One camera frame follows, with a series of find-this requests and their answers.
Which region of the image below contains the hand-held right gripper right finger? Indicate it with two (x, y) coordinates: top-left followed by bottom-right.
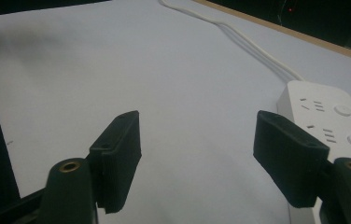
(252, 109), (351, 224)

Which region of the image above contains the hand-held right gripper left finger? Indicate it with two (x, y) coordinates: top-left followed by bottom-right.
(36, 110), (143, 224)

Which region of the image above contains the white power strip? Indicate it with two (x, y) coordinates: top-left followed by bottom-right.
(275, 79), (351, 224)

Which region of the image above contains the white power cable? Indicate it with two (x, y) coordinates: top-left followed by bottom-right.
(158, 0), (306, 82)

